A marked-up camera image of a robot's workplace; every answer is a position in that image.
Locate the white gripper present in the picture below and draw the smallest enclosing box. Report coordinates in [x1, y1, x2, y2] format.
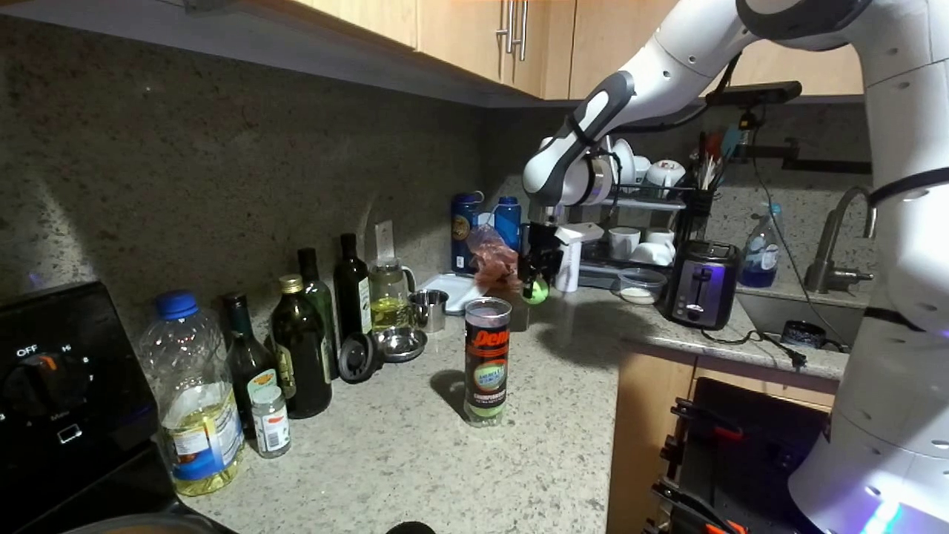
[522, 208, 577, 285]

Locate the clear tennis ball can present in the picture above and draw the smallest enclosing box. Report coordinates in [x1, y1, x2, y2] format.
[463, 297, 509, 422]

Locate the green tennis ball with logo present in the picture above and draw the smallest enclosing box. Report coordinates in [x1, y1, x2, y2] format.
[524, 280, 550, 306]

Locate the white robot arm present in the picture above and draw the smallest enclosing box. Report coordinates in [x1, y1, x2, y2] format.
[522, 0, 949, 534]

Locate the white tumbler bottle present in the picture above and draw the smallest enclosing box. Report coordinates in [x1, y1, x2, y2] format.
[555, 226, 580, 294]

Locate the blue water bottle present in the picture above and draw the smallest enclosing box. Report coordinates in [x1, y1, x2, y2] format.
[496, 195, 522, 248]

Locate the orange plastic bag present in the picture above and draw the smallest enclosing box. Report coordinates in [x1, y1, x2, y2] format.
[467, 232, 522, 299]

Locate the black dish rack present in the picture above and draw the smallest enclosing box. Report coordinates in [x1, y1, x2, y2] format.
[580, 139, 691, 285]

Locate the white plastic tray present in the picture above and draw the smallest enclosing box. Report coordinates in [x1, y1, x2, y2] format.
[420, 272, 479, 315]

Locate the blue canister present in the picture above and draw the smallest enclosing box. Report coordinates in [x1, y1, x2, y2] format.
[451, 191, 484, 272]

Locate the black toaster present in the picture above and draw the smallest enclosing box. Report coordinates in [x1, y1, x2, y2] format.
[662, 241, 739, 328]

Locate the glass oil cruet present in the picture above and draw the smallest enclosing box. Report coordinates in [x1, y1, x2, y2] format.
[371, 222, 414, 328]

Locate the small steel bowl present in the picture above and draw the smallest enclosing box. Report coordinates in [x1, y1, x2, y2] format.
[374, 327, 426, 363]

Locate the dark olive oil bottle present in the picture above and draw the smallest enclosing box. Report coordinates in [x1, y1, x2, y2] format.
[335, 234, 371, 339]

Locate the dish soap bottle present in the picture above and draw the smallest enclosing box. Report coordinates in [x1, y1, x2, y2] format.
[739, 201, 779, 287]

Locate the tall green glass bottle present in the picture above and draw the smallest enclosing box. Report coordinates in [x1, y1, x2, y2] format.
[297, 247, 337, 379]

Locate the dark bottle gold cap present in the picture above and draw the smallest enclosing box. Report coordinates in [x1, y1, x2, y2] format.
[270, 272, 332, 419]

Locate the kitchen faucet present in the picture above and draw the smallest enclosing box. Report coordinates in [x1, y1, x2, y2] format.
[799, 185, 884, 297]

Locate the dark green wine bottle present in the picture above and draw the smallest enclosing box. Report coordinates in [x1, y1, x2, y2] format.
[223, 294, 282, 452]

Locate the small white-capped spice jar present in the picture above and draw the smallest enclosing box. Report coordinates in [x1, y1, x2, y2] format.
[249, 385, 289, 458]

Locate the large plastic oil bottle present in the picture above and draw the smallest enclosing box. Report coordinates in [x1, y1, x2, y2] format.
[137, 291, 245, 498]

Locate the black stove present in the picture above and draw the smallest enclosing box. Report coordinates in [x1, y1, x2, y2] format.
[0, 282, 235, 534]

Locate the black jar lid ring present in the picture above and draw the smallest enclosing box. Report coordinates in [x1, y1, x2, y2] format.
[335, 333, 383, 385]

